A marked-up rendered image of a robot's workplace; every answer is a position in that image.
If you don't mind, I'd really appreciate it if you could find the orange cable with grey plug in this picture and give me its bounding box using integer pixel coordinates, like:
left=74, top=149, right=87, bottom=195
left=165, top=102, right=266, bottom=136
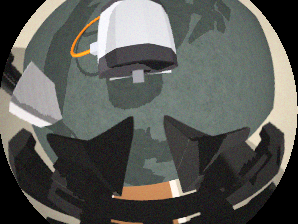
left=71, top=17, right=144, bottom=83

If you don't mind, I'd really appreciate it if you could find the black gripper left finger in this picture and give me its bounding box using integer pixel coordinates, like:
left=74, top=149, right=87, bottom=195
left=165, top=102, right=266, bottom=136
left=46, top=116, right=134, bottom=197

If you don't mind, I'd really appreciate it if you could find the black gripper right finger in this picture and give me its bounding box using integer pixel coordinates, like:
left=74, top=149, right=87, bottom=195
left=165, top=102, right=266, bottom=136
left=163, top=115, right=250, bottom=193

